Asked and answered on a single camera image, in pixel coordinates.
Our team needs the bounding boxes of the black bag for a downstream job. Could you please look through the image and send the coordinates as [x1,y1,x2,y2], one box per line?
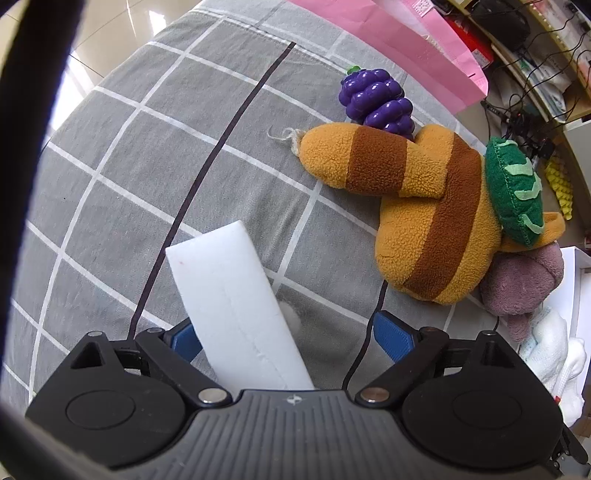
[470,0,532,48]

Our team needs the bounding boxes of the red box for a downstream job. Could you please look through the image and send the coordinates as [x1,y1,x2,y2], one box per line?
[442,17,495,71]

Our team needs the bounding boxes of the pink bag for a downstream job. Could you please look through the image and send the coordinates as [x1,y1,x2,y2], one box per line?
[291,0,489,114]

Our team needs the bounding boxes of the tangle of black cables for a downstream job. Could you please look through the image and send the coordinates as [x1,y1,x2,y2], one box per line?
[480,46,571,160]

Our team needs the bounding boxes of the wooden cabinet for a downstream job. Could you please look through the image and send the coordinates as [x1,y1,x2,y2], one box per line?
[434,0,591,136]

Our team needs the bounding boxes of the grey checked blanket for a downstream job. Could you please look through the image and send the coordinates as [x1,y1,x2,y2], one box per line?
[0,9,525,416]

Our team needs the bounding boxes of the purple toy grapes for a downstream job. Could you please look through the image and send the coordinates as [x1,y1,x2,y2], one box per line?
[338,65,415,141]

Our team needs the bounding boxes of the purple plush toy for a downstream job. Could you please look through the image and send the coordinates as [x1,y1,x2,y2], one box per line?
[479,242,565,342]

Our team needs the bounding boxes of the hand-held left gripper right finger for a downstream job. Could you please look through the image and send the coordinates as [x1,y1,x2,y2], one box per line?
[353,311,523,409]

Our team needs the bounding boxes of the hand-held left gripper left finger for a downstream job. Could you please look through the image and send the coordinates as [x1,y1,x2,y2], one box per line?
[69,320,232,408]

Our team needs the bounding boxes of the orange brown striped plush toy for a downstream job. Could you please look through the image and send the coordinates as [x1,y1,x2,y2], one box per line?
[268,122,566,305]

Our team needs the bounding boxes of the short black cable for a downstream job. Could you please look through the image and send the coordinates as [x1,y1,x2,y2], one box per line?
[342,281,389,389]

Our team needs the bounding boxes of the white foam block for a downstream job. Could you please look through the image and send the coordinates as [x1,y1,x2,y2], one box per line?
[165,220,316,391]

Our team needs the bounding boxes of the green plush toy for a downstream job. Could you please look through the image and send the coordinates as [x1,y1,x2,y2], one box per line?
[484,137,543,245]

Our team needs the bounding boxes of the yellow toy corn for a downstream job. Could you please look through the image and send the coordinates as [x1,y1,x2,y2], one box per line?
[545,154,574,220]

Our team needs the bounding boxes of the long black cable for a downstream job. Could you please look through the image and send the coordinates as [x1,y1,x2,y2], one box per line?
[129,41,297,341]

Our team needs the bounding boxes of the white fluffy plush toy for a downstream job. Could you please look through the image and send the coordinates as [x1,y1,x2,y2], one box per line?
[517,307,588,426]

